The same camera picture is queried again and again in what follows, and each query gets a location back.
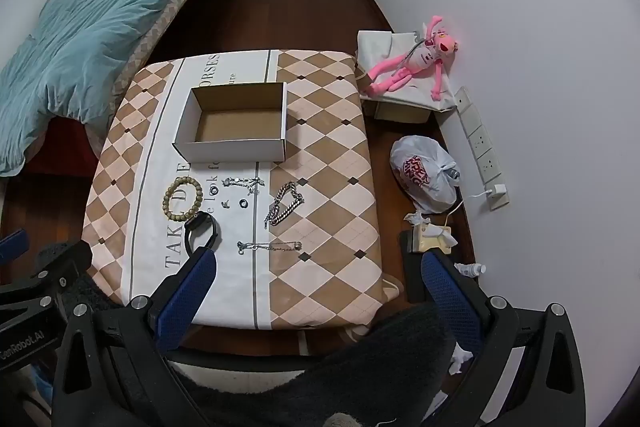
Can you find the pink plush toy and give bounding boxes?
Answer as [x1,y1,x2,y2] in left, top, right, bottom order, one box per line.
[362,16,461,100]

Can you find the blue duvet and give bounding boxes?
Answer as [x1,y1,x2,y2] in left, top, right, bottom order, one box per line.
[0,0,207,178]

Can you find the person's dark fleece pants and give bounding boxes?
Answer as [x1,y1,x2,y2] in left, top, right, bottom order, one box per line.
[60,277,461,427]

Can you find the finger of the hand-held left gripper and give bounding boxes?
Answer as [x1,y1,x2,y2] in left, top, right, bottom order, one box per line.
[0,229,29,262]
[32,241,95,280]

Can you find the table with checkered cloth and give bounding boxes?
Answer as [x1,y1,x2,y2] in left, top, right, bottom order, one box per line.
[82,49,397,330]

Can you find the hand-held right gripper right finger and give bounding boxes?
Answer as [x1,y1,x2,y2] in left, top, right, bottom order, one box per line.
[421,249,587,427]

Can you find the bed with patterned mattress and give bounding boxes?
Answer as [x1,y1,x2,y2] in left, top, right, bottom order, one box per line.
[20,0,240,170]

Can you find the wooden bead bracelet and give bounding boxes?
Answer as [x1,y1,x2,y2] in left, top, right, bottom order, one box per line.
[161,175,205,223]

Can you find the white wall socket strip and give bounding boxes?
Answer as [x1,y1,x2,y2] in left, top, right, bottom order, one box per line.
[452,87,507,210]

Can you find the thin silver chain bracelet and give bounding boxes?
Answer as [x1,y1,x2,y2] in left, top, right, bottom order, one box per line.
[236,241,303,254]

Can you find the white charger cable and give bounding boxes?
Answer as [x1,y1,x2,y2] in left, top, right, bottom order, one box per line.
[439,189,493,229]

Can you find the yellow tissue pack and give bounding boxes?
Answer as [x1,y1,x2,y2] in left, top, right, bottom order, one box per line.
[410,226,458,254]

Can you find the white plastic bag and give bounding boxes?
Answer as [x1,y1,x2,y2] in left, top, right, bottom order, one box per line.
[390,136,461,212]

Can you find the black wrist band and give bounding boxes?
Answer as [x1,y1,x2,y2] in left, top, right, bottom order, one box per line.
[182,211,221,255]

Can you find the thick silver chain bracelet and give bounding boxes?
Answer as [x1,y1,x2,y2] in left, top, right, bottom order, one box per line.
[264,182,305,227]

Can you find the silver charm necklace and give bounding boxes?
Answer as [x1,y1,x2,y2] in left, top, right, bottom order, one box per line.
[223,177,264,198]

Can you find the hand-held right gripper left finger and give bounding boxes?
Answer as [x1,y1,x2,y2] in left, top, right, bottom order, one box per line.
[51,246,219,427]

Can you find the white cardboard box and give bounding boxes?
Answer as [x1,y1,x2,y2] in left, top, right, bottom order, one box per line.
[172,82,288,164]

